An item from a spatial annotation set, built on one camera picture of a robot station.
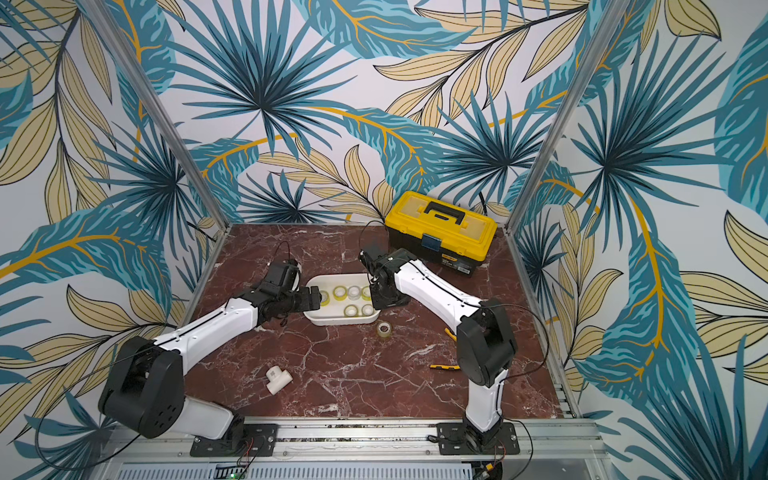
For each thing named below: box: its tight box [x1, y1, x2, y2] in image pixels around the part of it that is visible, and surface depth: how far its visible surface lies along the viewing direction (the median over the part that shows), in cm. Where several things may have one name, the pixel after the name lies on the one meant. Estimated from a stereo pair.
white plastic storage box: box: [303, 273, 381, 326], surface depth 99 cm
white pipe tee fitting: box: [266, 366, 293, 395], surface depth 82 cm
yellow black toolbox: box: [384, 190, 498, 277], surface depth 100 cm
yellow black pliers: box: [429, 328, 461, 371], surface depth 87 cm
